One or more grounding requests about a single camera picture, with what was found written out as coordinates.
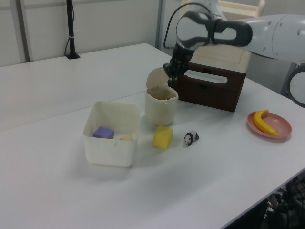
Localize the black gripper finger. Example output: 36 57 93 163
163 61 175 76
167 63 189 83

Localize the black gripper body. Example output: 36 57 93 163
171 43 195 69

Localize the beige trash can with lid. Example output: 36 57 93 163
144 67 179 127

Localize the dark brown wooden drawer box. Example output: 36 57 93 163
168 62 246 113

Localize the cream wooden toy cabinet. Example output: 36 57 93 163
181 0 265 75

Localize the small panda figurine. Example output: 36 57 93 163
183 130 200 147

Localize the yellow cube block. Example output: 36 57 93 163
152 125 174 150

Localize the purple cube block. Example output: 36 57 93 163
92 126 115 140

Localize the yellow toy banana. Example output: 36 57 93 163
253 109 278 137

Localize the white plastic square bin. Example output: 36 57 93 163
82 100 142 168

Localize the black pole on base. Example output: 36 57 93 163
64 0 81 60

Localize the pink plate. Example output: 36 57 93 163
246 111 293 143

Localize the black mesh chair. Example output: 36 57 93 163
263 175 305 229

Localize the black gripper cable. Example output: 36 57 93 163
163 2 215 50

